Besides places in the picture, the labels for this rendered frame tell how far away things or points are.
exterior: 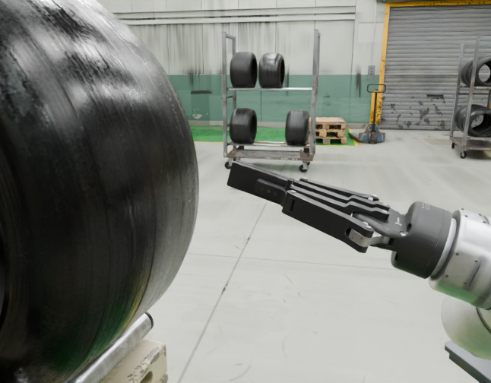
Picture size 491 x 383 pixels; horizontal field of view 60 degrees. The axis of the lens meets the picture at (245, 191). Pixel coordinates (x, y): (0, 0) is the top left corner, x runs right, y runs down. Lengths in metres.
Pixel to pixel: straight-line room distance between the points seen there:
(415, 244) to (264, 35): 11.51
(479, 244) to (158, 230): 0.33
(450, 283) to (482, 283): 0.03
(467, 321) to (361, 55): 11.20
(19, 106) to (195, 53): 11.87
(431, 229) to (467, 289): 0.06
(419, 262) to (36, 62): 0.40
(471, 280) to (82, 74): 0.42
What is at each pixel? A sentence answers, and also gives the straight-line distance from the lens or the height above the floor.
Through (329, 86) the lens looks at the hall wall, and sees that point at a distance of 11.64.
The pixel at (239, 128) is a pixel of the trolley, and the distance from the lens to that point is 6.10.
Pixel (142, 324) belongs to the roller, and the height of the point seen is 0.91.
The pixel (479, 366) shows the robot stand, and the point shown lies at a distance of 1.22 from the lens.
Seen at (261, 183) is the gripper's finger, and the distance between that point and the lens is 0.47.
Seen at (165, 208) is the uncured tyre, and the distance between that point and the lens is 0.51.
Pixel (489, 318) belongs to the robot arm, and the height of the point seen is 1.06.
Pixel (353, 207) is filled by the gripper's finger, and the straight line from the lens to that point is 0.45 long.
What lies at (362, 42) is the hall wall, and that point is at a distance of 11.70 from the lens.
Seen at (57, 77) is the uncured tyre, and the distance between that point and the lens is 0.43.
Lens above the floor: 1.31
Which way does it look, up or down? 15 degrees down
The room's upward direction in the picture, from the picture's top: straight up
